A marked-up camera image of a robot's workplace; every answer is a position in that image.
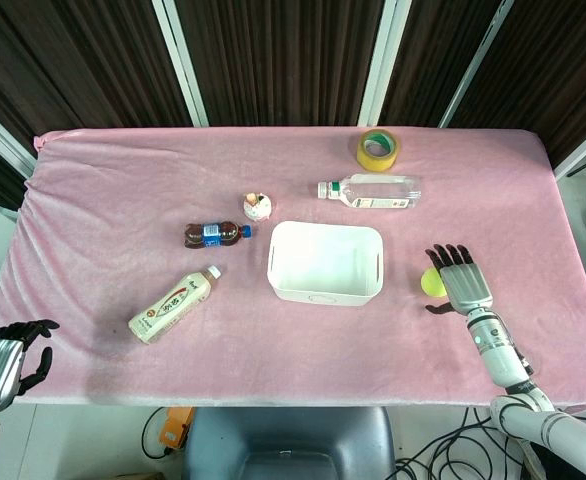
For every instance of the yellow ball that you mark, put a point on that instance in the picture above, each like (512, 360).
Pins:
(431, 283)

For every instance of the yellow tape roll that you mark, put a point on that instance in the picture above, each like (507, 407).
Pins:
(378, 149)

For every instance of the pink tablecloth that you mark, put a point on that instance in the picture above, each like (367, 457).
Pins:
(223, 350)

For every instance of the small cupcake toy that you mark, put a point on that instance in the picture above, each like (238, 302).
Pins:
(257, 205)

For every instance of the orange power strip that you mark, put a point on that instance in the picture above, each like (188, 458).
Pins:
(175, 426)

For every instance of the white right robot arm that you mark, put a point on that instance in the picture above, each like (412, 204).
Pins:
(523, 390)

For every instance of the white plastic bin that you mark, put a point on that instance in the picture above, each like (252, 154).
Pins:
(325, 262)

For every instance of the beige milk tea bottle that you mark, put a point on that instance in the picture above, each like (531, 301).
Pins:
(173, 307)

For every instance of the small cola bottle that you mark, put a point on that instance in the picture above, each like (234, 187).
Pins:
(215, 235)

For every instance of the clear water bottle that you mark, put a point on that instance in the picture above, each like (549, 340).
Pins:
(373, 192)

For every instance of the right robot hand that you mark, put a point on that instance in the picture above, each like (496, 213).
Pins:
(463, 285)

